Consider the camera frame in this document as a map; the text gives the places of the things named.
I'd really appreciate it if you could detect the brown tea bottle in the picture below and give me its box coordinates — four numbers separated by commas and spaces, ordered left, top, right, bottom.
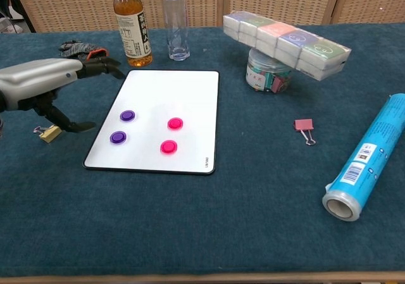
113, 0, 153, 68

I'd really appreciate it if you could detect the white magnetic board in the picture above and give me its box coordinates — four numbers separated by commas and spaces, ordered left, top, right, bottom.
82, 70, 220, 176

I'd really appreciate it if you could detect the clear jar of clips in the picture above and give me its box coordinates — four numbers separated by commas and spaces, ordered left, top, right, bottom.
245, 47, 294, 94

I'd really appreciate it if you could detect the purple round magnet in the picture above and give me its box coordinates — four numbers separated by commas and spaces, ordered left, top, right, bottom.
109, 130, 128, 145
119, 109, 137, 123

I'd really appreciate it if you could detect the beige binder clip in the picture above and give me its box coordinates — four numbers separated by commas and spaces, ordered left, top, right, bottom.
34, 125, 63, 144

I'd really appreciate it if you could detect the clear empty water bottle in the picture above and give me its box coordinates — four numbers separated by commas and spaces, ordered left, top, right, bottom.
161, 0, 191, 61

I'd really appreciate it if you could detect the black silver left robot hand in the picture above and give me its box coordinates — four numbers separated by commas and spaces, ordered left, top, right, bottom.
0, 55, 127, 134

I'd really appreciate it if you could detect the pink binder clip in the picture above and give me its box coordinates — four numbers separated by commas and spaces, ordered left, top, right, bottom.
294, 118, 317, 146

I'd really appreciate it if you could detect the grey knit work glove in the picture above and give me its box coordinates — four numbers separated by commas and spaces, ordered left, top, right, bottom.
58, 40, 110, 62

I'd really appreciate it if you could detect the blue cling film roll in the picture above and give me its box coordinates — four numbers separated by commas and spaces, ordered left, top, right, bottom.
321, 93, 405, 223

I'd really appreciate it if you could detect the red round magnet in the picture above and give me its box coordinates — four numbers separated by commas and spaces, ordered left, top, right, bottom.
167, 116, 184, 131
159, 139, 178, 155

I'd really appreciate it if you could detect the wrapped tissue packs bundle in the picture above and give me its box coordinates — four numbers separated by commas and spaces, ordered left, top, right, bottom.
222, 10, 352, 82

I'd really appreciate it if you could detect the dark blue table cloth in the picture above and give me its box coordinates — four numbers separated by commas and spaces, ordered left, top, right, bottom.
0, 23, 405, 278

